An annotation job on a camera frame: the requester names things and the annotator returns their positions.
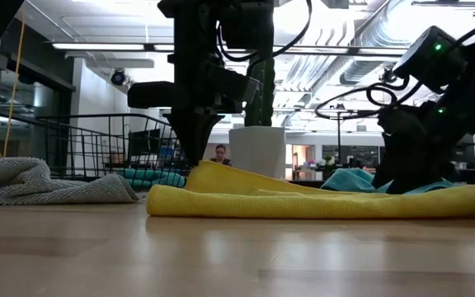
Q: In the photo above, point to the seated person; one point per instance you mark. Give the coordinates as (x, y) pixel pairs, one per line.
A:
(221, 154)

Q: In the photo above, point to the yellow microfiber towel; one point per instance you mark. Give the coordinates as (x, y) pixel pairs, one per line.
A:
(303, 204)

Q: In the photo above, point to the black round ceiling spotlight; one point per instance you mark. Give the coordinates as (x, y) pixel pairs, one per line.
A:
(118, 77)

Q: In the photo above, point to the small dark monitor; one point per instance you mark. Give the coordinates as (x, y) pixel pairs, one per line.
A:
(144, 142)

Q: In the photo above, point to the green cactus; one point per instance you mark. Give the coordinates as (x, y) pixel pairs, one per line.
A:
(267, 95)

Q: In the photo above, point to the black ceiling camera cluster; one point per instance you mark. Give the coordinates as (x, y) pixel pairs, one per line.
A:
(387, 76)

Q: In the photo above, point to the black background rig frame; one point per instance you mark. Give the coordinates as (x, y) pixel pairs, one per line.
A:
(339, 140)

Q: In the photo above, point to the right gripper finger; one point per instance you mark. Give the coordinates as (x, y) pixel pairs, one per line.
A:
(390, 177)
(419, 177)

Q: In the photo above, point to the teal microfiber towel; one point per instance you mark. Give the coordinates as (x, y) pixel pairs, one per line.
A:
(346, 181)
(159, 179)

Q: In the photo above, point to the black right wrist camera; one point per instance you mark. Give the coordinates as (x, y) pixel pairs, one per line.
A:
(427, 57)

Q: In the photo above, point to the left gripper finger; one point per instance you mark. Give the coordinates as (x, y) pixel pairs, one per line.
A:
(186, 132)
(206, 132)

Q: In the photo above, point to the gray microfiber towel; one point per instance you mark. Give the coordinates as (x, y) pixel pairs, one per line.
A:
(35, 185)

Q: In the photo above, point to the white plant pot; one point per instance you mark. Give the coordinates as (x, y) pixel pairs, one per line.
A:
(258, 152)

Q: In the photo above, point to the black table frame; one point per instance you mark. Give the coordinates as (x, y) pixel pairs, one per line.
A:
(303, 183)

